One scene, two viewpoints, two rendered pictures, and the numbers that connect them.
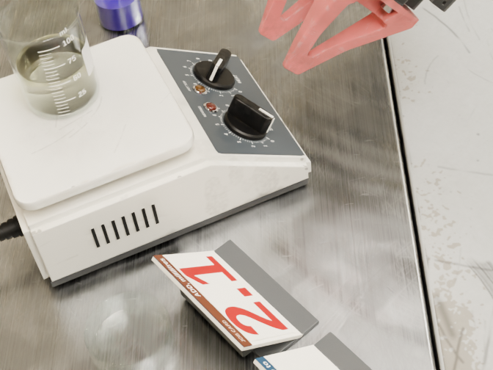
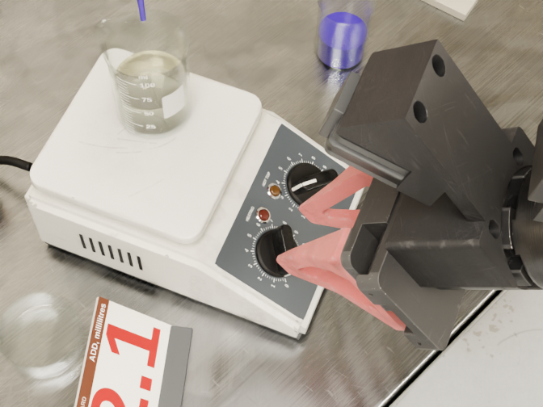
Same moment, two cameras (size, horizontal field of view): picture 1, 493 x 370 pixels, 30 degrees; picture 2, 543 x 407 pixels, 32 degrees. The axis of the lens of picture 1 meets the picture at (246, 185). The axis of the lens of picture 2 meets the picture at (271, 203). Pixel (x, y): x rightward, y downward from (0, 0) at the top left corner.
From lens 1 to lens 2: 29 cm
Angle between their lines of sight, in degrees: 23
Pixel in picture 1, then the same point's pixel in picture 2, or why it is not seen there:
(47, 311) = (24, 258)
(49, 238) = (42, 215)
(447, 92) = (505, 371)
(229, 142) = (239, 259)
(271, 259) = (202, 374)
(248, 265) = (178, 362)
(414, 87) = (485, 339)
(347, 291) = not seen: outside the picture
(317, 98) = not seen: hidden behind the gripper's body
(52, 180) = (66, 178)
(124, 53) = (235, 112)
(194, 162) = (187, 255)
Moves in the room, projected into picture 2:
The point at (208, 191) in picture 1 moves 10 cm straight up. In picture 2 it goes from (193, 283) to (185, 208)
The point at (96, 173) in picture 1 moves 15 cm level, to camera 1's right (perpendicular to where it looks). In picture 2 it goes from (98, 203) to (281, 350)
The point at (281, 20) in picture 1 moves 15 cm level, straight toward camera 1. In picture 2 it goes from (323, 215) to (121, 396)
